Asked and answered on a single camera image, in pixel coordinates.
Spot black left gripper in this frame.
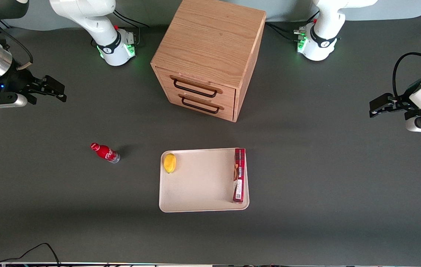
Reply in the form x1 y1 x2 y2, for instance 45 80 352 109
369 81 421 120

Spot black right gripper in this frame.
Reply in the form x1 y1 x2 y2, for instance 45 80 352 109
0 70 67 109

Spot red coke bottle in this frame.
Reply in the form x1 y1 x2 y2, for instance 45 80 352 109
90 142 120 164

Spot beige plastic tray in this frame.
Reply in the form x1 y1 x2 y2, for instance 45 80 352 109
159 148 250 213

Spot yellow lemon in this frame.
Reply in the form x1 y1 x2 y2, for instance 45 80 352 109
163 153 177 174

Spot red snack box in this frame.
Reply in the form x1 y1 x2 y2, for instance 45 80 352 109
233 148 246 204

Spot wooden drawer cabinet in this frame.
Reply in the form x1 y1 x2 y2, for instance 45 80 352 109
150 0 267 123

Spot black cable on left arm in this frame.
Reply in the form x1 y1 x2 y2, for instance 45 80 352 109
392 52 421 98

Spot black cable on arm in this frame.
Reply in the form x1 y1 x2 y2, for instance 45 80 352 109
0 11 34 72
392 52 421 98

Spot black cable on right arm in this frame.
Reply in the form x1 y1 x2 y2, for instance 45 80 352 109
0 11 34 72

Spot black cables at right arm base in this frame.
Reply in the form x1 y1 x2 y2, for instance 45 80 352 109
113 9 150 47

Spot black cables at arm base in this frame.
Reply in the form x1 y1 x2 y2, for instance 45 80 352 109
113 9 150 47
265 11 320 42

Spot black cables at left arm base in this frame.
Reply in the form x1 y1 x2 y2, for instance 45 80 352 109
265 11 320 42

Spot wooden drawer with black handle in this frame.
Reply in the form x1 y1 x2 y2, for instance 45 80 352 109
156 67 236 106
165 89 235 121

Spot black cable on table edge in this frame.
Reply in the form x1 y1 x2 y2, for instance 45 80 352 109
0 243 61 267

